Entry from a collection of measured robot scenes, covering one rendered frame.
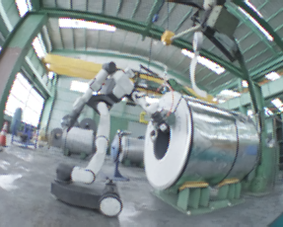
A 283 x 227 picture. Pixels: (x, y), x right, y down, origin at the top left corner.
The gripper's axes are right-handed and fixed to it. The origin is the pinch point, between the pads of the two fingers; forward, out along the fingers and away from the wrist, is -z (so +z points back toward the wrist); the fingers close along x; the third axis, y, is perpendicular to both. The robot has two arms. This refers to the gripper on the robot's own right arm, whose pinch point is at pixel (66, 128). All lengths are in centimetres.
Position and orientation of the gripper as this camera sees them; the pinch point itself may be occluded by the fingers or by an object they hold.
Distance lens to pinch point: 132.8
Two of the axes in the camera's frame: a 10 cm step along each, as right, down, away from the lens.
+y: 5.6, 5.8, 5.9
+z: 3.5, -8.1, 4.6
